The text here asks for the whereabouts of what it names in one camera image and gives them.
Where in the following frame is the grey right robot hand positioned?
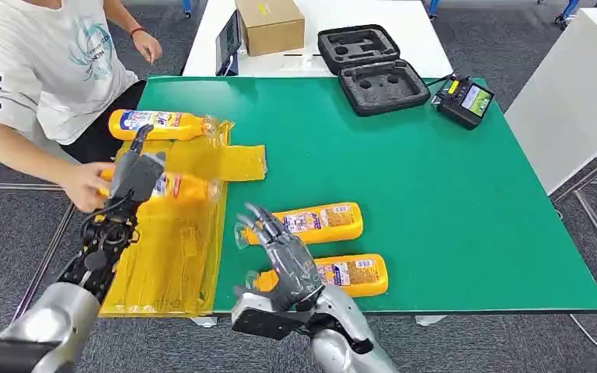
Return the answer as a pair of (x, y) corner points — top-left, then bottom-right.
(234, 202), (326, 312)

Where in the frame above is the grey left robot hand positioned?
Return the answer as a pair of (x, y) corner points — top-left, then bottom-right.
(106, 123), (167, 205)

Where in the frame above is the person's left hand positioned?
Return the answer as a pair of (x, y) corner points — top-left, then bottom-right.
(132, 30), (163, 64)

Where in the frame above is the person's right hand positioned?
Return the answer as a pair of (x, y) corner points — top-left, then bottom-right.
(61, 162), (117, 213)

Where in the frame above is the orange detergent bottle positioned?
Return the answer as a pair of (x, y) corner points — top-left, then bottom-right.
(108, 109), (218, 142)
(234, 202), (365, 247)
(246, 253), (389, 299)
(97, 169), (222, 205)

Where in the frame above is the dark standing tablet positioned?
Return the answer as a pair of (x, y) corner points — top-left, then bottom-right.
(215, 10), (243, 77)

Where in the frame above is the yellow transparent plastic sheet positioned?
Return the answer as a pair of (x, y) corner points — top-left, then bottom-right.
(97, 119), (269, 318)

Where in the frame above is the person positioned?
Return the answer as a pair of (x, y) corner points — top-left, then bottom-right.
(0, 0), (163, 213)

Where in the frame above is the brown cardboard box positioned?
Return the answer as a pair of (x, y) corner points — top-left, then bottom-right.
(235, 0), (306, 58)

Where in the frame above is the green table mat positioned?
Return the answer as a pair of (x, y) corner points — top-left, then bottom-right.
(136, 75), (597, 315)

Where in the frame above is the black foam-lined open case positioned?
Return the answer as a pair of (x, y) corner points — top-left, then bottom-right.
(317, 24), (432, 118)

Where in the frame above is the black remote controller with screen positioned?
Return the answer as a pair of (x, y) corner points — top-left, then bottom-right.
(424, 73), (496, 131)

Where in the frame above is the white table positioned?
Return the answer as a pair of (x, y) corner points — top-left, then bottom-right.
(181, 0), (454, 79)

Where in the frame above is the white side cabinet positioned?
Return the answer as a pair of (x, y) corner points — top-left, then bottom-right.
(504, 7), (597, 196)

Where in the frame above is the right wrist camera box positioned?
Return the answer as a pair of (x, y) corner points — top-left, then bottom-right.
(230, 292), (312, 341)

